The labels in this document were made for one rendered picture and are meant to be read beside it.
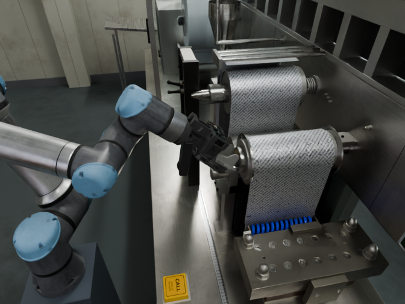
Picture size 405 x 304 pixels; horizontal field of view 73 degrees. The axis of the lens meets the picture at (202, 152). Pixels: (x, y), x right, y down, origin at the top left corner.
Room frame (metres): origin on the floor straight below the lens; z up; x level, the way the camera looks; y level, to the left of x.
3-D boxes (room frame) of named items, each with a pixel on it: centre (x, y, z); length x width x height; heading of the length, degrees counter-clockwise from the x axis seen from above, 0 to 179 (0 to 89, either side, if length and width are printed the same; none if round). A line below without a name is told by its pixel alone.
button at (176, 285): (0.41, 0.08, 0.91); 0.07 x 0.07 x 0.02; 10
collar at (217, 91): (0.85, -0.05, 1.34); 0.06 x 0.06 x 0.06; 10
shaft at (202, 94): (0.84, 0.01, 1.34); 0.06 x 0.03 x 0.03; 100
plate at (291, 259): (0.46, -0.31, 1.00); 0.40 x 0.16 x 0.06; 100
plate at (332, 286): (0.37, -0.34, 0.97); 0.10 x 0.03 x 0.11; 100
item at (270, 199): (0.57, -0.25, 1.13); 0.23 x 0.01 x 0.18; 100
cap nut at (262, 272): (0.38, -0.16, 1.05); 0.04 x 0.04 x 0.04
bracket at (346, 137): (0.66, -0.41, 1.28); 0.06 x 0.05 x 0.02; 100
